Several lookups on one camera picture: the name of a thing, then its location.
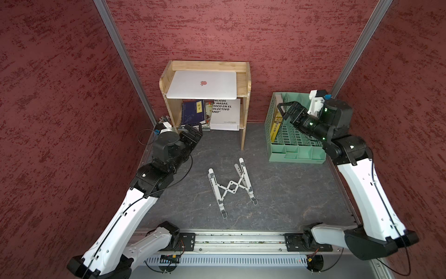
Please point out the metal base rail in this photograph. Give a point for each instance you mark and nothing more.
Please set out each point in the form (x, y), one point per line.
(203, 248)

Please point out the yellow book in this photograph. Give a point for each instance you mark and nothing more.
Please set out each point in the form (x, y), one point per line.
(275, 125)

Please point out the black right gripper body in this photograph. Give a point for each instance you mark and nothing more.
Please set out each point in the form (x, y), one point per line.
(308, 122)

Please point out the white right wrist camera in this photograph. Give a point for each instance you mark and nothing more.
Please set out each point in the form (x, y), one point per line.
(317, 99)

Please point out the white folding laptop stand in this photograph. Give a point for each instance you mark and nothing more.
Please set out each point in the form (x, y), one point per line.
(243, 182)

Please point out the silver laptop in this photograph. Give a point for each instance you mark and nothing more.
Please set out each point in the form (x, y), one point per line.
(202, 85)

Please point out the white paperback book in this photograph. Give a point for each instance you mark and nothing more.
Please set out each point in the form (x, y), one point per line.
(225, 115)

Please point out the wooden shelf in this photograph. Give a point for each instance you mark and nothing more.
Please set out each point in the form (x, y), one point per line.
(243, 81)

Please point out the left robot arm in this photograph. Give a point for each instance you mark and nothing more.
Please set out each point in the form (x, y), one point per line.
(111, 257)

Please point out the colourful illustrated book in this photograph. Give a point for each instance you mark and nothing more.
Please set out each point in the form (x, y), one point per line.
(208, 112)

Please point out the green plastic file organizer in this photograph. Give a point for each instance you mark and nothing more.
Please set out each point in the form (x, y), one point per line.
(290, 145)

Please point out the navy blue book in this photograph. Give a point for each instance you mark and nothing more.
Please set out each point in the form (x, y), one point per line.
(193, 114)

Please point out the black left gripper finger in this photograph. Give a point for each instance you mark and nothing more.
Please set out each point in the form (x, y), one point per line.
(197, 130)
(185, 131)

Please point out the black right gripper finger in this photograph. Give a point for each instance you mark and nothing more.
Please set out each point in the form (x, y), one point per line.
(289, 117)
(286, 107)

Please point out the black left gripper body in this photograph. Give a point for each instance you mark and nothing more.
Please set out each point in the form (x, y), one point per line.
(186, 145)

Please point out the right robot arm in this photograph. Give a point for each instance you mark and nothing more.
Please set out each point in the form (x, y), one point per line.
(381, 233)

